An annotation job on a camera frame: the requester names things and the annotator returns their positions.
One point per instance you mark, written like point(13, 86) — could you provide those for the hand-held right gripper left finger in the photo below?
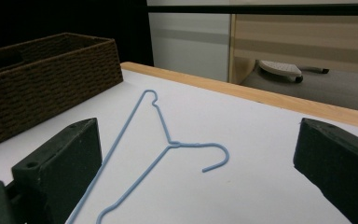
point(60, 168)

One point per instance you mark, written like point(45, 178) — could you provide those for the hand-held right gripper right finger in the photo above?
point(341, 161)

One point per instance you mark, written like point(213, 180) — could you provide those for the brown woven basket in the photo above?
point(43, 84)

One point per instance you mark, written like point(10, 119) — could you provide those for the white wheeled base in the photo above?
point(281, 69)

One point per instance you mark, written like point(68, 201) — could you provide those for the white cabinet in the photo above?
point(189, 43)

